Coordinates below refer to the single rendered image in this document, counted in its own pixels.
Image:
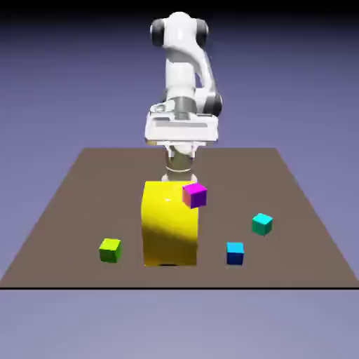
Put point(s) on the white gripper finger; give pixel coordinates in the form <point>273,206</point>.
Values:
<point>194,150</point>
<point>168,150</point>

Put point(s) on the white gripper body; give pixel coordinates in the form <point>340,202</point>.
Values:
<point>182,131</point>

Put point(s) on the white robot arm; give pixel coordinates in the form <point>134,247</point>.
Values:
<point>179,73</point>

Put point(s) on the small magenta cube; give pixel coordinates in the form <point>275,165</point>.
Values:
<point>195,195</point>

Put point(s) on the small teal cube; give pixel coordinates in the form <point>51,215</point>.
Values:
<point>261,224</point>

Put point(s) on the small blue cube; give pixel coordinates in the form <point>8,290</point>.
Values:
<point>235,253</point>

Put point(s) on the small green cube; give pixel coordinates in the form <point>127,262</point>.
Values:
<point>110,250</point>

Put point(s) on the large yellow box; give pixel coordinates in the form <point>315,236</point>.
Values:
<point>168,224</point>

